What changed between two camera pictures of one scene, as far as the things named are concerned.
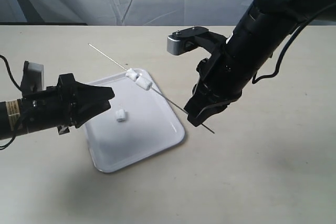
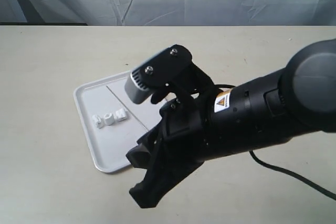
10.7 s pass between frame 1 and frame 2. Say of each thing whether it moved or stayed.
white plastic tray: stayed
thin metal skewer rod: moved
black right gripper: moved
